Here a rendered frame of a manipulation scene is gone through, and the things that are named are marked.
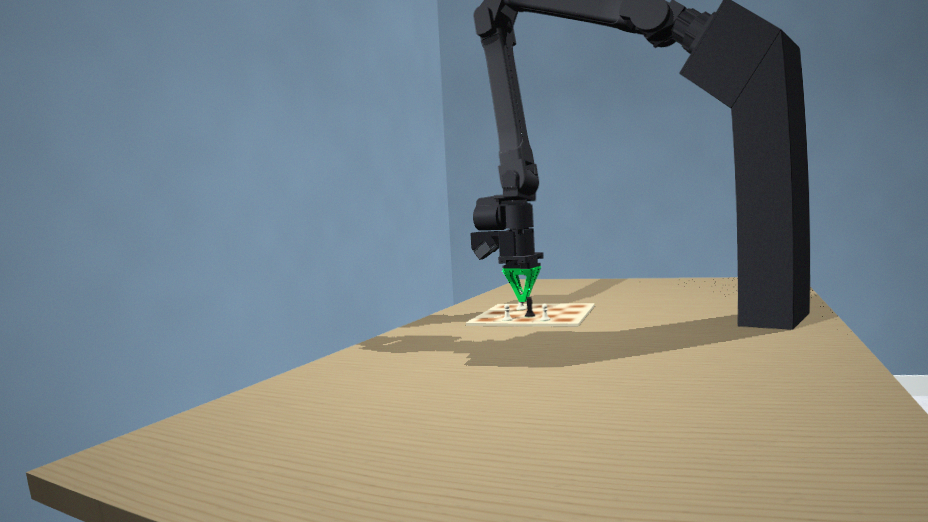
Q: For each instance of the brown and cream chessboard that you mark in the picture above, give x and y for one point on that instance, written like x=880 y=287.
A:
x=561 y=315

